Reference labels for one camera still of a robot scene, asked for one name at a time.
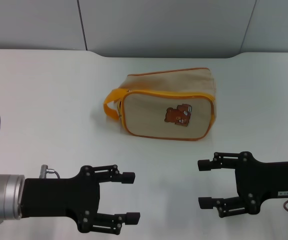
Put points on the beige orange-trimmed bear bag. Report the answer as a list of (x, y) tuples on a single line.
[(159, 117)]

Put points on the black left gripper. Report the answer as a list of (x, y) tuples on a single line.
[(59, 197)]

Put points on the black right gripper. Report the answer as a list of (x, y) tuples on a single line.
[(269, 177)]

